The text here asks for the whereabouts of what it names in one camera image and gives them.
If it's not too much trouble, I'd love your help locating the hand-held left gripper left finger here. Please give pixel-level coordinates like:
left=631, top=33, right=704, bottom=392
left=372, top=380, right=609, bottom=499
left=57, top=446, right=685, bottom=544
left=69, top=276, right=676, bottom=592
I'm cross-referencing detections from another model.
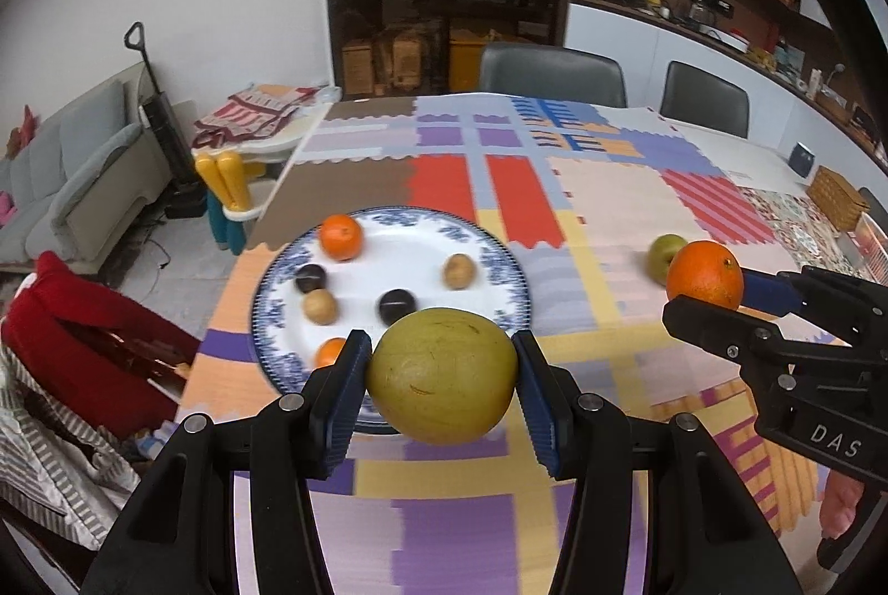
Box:
left=82, top=329, right=374, bottom=595

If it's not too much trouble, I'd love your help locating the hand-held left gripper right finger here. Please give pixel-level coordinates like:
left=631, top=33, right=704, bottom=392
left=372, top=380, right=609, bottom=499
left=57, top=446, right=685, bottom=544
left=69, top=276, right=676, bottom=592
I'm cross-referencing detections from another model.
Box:
left=512, top=331, right=802, bottom=595

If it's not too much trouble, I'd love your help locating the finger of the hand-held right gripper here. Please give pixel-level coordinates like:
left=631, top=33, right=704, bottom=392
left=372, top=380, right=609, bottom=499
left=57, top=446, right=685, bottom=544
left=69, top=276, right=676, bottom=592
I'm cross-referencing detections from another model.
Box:
left=739, top=264, right=888, bottom=350
left=662, top=295, right=788, bottom=388

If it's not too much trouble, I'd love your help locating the orange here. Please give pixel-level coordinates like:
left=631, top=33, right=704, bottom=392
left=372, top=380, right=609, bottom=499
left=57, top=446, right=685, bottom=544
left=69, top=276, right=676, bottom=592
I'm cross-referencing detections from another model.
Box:
left=666, top=241, right=745, bottom=311
left=319, top=214, right=365, bottom=261
left=314, top=337, right=348, bottom=369

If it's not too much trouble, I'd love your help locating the brown kiwi fruit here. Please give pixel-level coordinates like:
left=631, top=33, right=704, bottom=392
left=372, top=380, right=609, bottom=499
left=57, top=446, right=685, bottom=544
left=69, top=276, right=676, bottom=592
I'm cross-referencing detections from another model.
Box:
left=302, top=289, right=339, bottom=325
left=442, top=253, right=477, bottom=291

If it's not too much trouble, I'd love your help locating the large yellow pear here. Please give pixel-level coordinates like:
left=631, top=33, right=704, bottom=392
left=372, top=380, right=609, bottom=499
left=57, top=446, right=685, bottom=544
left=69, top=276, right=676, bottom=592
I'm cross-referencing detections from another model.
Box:
left=365, top=307, right=520, bottom=445

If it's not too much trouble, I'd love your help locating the blue rimmed white plate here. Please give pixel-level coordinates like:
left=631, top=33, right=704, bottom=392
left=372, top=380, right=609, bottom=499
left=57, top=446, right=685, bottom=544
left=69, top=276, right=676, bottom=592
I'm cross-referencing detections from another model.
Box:
left=251, top=207, right=534, bottom=436

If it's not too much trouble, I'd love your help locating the person's right hand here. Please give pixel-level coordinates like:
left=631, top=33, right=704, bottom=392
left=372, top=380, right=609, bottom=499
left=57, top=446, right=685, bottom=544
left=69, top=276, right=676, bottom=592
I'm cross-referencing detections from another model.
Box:
left=819, top=468, right=870, bottom=538

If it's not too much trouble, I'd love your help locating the floral patterned table mat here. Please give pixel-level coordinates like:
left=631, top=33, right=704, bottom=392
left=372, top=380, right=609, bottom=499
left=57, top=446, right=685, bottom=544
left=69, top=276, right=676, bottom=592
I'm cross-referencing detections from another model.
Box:
left=739, top=185, right=882, bottom=284

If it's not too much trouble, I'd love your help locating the green apple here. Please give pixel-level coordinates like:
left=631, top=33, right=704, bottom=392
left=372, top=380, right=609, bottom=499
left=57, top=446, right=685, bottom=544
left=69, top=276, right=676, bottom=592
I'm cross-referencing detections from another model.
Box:
left=647, top=233, right=689, bottom=284

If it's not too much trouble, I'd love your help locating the pink plastic basket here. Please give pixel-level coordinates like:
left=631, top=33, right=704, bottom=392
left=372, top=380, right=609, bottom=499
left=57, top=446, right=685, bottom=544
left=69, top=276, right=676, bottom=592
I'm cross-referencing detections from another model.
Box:
left=853, top=216, right=888, bottom=280

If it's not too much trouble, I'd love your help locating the wicker basket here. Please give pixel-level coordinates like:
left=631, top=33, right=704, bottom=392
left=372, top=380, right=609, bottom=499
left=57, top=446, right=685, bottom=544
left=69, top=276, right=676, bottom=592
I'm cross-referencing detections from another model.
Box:
left=806, top=165, right=871, bottom=231

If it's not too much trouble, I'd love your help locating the colourful patchwork tablecloth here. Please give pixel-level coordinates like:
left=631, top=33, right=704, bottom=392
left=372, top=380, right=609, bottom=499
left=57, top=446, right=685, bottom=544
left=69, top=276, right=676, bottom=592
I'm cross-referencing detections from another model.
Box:
left=176, top=92, right=861, bottom=595

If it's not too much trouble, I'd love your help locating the child high chair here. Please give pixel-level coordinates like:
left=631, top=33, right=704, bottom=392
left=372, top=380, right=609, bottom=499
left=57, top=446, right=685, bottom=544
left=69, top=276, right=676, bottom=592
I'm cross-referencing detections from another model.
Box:
left=193, top=85, right=341, bottom=255

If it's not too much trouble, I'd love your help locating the red garment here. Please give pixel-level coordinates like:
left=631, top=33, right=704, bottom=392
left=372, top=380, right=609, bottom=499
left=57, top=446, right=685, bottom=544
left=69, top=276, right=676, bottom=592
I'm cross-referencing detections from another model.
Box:
left=0, top=251, right=202, bottom=440

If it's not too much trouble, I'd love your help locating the white lower cabinet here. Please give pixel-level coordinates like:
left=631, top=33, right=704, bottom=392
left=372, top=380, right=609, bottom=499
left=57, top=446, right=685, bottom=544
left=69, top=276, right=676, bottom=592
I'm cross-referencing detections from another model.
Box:
left=562, top=0, right=888, bottom=173

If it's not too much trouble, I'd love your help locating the folded red striped cloth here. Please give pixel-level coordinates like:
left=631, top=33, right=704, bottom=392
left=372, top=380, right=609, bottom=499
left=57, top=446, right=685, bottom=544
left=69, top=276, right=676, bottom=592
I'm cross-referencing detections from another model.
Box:
left=193, top=85, right=327, bottom=148

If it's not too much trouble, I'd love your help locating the striped grey white garment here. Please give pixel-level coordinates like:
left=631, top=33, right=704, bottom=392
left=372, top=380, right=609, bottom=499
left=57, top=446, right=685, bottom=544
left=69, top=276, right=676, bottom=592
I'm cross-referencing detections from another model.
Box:
left=0, top=331, right=143, bottom=551

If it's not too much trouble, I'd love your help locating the black upright vacuum cleaner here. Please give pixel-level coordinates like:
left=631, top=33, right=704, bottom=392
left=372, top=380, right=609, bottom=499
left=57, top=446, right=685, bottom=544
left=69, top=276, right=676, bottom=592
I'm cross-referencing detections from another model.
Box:
left=125, top=21, right=209, bottom=220

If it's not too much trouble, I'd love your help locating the grey sofa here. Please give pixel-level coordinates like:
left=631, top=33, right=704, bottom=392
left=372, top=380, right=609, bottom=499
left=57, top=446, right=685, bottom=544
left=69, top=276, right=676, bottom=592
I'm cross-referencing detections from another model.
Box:
left=0, top=64, right=199, bottom=280

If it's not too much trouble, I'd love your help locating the red plush toy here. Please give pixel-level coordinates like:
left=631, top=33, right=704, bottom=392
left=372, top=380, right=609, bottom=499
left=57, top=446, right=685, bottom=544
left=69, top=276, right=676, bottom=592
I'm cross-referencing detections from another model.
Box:
left=7, top=105, right=43, bottom=159

